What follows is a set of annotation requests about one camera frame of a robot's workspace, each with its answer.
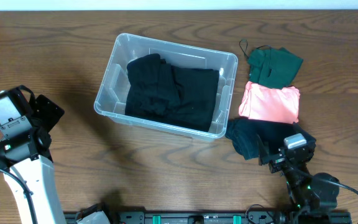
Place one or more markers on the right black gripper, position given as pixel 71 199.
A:
pixel 278 162

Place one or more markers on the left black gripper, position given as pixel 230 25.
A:
pixel 49 111

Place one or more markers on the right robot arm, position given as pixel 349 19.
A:
pixel 313 197

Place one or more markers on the pink folded garment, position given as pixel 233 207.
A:
pixel 270 104

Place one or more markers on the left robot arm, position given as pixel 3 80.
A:
pixel 25 158

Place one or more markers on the black folded garment right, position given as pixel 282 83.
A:
pixel 248 136

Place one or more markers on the dark green garment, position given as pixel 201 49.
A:
pixel 271 67

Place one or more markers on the clear plastic storage bin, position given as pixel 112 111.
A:
pixel 112 94

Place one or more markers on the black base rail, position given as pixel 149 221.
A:
pixel 251 216

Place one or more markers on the large black garment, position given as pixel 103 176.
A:
pixel 196 89

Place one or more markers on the small black garment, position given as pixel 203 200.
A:
pixel 153 91

